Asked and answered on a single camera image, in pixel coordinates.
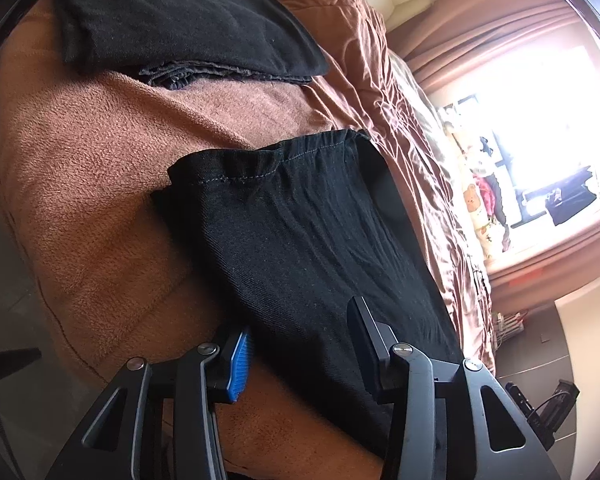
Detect black cloth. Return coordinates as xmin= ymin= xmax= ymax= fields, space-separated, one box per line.
xmin=52 ymin=0 xmax=331 ymax=92

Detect pink curtain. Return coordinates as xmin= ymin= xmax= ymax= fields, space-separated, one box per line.
xmin=385 ymin=0 xmax=600 ymax=88
xmin=485 ymin=200 xmax=600 ymax=313

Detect white bed sheet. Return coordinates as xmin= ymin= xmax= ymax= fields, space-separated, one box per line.
xmin=390 ymin=55 xmax=481 ymax=241

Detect red cloth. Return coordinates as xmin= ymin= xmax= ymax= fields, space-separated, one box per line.
xmin=475 ymin=172 xmax=501 ymax=218

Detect black pants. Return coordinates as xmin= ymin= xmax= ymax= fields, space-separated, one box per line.
xmin=150 ymin=129 xmax=463 ymax=461

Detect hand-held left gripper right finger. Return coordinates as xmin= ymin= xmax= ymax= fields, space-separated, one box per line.
xmin=346 ymin=296 xmax=563 ymax=480

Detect white and red rack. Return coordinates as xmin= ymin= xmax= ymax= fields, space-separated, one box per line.
xmin=492 ymin=309 xmax=532 ymax=352

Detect black window frame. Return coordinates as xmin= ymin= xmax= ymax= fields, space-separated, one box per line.
xmin=480 ymin=90 xmax=600 ymax=231

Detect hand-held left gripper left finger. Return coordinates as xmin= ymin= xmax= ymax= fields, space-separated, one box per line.
xmin=44 ymin=325 xmax=253 ymax=480

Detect black cables on bed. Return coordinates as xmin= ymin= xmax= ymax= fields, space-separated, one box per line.
xmin=467 ymin=252 xmax=491 ymax=293

